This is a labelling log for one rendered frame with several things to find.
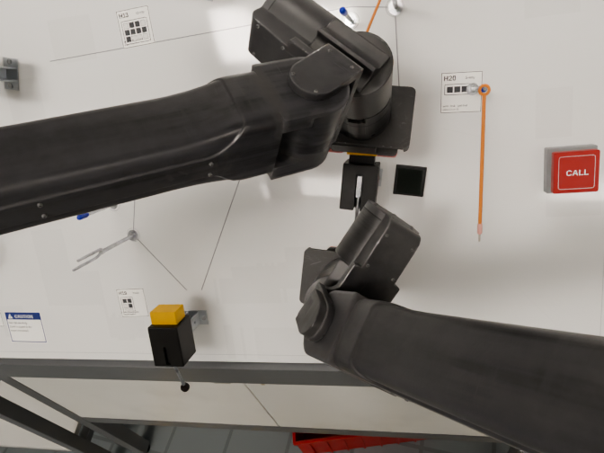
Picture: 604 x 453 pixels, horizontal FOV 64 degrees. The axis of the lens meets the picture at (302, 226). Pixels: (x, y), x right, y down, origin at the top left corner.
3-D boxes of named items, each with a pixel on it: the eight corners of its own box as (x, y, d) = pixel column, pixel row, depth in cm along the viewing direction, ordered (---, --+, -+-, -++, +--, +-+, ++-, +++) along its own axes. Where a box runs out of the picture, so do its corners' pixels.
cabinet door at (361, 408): (525, 442, 105) (562, 372, 74) (279, 430, 117) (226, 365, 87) (522, 430, 106) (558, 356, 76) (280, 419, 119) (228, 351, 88)
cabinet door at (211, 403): (279, 427, 117) (225, 362, 87) (80, 417, 130) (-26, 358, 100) (279, 419, 119) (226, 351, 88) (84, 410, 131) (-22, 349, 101)
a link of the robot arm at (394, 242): (299, 343, 38) (387, 386, 40) (384, 219, 36) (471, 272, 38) (283, 280, 49) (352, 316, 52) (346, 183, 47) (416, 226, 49)
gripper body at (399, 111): (319, 88, 53) (309, 53, 46) (414, 94, 51) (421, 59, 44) (310, 145, 52) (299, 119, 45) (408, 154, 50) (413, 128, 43)
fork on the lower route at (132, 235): (135, 243, 77) (77, 275, 63) (126, 236, 77) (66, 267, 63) (140, 233, 76) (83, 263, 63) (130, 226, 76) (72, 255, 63)
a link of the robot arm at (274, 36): (293, 177, 41) (317, 100, 33) (198, 96, 43) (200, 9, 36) (375, 112, 47) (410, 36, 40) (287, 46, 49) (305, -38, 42)
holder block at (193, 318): (190, 368, 81) (161, 404, 72) (178, 299, 78) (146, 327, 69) (216, 368, 80) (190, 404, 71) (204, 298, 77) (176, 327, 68)
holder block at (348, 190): (342, 201, 63) (339, 208, 59) (347, 158, 61) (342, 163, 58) (376, 205, 62) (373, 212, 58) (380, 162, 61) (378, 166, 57)
